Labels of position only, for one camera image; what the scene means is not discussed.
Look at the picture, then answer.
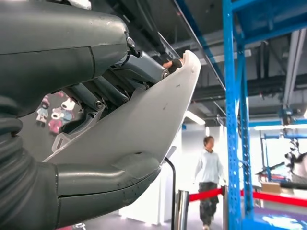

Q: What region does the cartoon figures wall print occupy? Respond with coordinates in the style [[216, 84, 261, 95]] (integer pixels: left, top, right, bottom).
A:
[[35, 91, 77, 137]]

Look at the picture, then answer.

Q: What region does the blue metal shelf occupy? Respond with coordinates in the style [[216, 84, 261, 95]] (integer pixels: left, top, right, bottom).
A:
[[172, 0, 307, 230]]

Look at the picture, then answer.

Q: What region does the red barrier belt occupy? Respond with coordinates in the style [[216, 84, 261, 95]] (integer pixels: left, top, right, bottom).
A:
[[240, 189, 307, 209], [188, 187, 224, 203]]

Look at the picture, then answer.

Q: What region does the blue metal rack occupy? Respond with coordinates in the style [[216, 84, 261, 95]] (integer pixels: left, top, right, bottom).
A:
[[249, 118, 307, 184]]

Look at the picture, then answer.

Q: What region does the cardboard box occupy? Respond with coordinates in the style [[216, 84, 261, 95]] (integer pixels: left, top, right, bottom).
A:
[[261, 182, 281, 193]]

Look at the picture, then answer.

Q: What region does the black pole stand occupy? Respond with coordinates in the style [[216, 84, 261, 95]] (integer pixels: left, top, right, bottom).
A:
[[164, 157, 177, 230]]

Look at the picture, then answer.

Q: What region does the person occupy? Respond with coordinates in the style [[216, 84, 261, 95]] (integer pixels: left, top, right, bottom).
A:
[[194, 135, 226, 230]]

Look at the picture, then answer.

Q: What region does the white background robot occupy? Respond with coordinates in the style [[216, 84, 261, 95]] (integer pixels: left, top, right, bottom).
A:
[[284, 151, 307, 185]]

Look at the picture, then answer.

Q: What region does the chrome stanchion post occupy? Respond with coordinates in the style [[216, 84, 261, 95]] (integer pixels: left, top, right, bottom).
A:
[[173, 190, 190, 230], [222, 185, 229, 230]]

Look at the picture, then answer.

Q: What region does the ceiling light bar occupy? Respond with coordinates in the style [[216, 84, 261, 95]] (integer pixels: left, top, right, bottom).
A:
[[184, 110, 206, 127]]

